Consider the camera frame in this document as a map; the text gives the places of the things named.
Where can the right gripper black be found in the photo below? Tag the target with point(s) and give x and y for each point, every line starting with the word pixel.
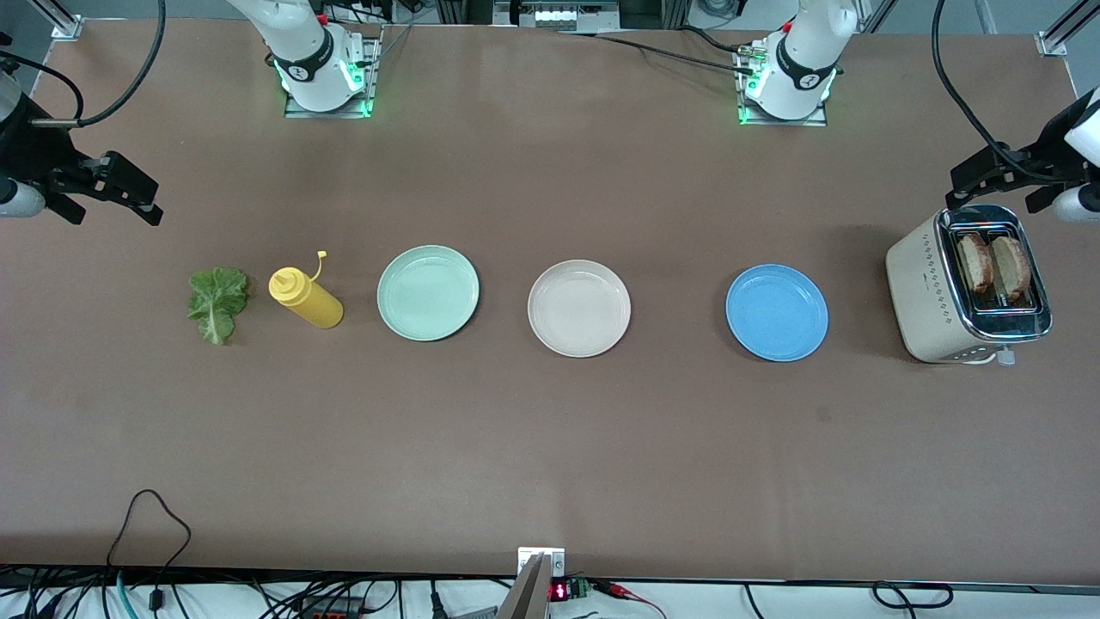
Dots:
pixel 34 156

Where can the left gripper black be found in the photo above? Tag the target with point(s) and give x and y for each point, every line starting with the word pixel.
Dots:
pixel 1042 157

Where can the toasted bread slice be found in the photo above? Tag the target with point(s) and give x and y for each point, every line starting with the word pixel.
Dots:
pixel 974 262
pixel 1014 266

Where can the green lettuce leaf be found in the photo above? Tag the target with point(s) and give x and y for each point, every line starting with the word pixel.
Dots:
pixel 215 297

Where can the yellow squeeze bottle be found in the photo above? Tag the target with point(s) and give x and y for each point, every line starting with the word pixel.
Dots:
pixel 309 301

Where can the blue plate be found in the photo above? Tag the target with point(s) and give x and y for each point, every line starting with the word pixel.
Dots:
pixel 776 312

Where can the light green plate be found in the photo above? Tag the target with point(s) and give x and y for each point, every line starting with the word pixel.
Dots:
pixel 427 292

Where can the beige plate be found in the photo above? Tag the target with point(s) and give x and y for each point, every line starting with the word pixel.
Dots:
pixel 578 308

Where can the beige chrome toaster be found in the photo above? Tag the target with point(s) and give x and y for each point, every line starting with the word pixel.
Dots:
pixel 919 292

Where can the white power strip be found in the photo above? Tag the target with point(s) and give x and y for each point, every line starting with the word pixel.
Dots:
pixel 554 15

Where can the grey metal bar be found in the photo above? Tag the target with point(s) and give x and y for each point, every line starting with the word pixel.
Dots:
pixel 526 597

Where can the red digit display module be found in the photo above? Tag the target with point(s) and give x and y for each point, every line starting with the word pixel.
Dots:
pixel 563 591

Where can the aluminium frame bracket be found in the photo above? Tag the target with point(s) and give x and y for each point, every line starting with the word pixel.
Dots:
pixel 64 26
pixel 1053 41

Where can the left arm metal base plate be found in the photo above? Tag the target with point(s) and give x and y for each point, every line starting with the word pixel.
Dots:
pixel 786 122

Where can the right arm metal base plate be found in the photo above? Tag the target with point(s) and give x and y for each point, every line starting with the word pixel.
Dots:
pixel 371 86

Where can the small metal bracket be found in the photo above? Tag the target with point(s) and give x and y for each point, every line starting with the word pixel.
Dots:
pixel 554 563

